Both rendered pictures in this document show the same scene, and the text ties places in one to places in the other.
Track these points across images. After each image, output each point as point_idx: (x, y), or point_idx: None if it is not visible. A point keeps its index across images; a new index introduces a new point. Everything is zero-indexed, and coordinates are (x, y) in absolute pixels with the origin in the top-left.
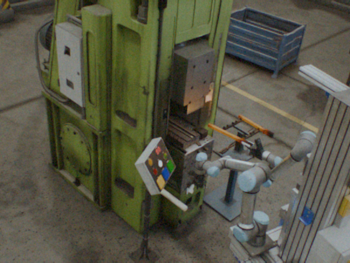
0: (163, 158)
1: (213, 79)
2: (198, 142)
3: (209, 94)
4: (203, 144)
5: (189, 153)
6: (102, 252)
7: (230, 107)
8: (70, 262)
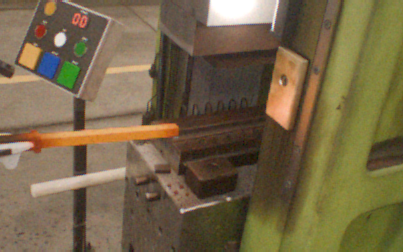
0: (74, 44)
1: (313, 53)
2: (168, 168)
3: (279, 95)
4: (161, 179)
5: (133, 146)
6: (118, 218)
7: None
8: (117, 185)
